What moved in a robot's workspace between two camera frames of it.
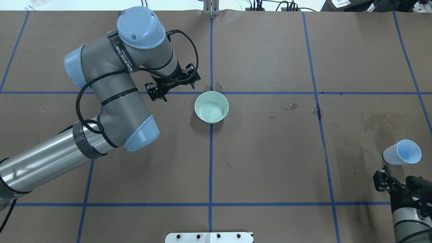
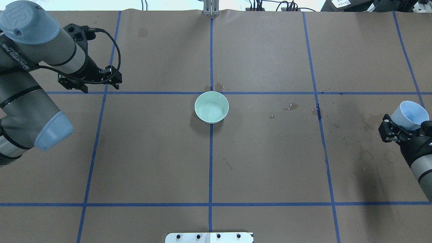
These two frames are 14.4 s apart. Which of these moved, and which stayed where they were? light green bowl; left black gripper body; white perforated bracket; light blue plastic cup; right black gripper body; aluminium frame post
Moved: light blue plastic cup; left black gripper body; right black gripper body
Stayed: aluminium frame post; light green bowl; white perforated bracket
